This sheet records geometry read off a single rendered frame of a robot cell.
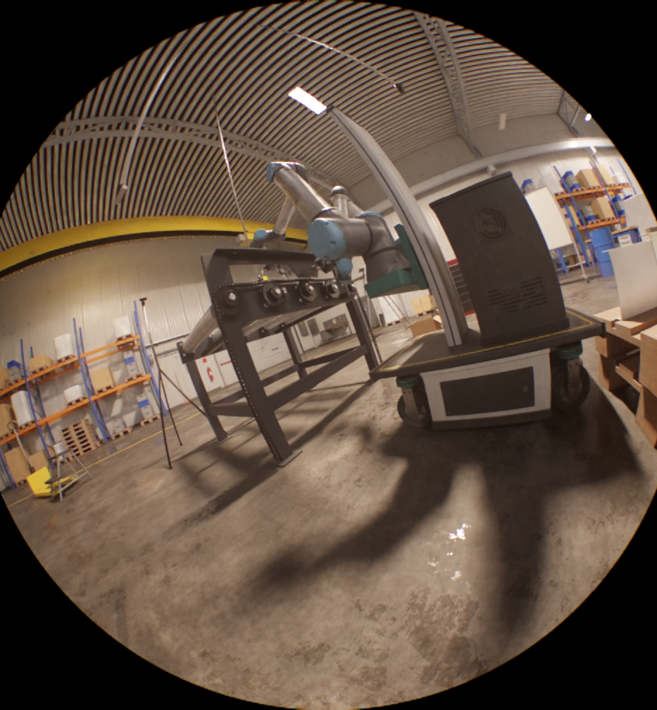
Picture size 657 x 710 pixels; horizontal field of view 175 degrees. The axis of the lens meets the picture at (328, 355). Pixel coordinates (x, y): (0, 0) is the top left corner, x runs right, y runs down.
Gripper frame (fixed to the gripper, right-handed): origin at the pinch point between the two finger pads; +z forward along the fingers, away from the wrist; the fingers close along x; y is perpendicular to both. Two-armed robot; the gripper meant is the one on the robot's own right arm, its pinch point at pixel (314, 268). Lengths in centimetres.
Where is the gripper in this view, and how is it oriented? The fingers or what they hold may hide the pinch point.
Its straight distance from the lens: 163.6
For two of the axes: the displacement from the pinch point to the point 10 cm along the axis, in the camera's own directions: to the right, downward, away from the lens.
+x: -6.6, -4.1, -6.3
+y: 3.2, -9.1, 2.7
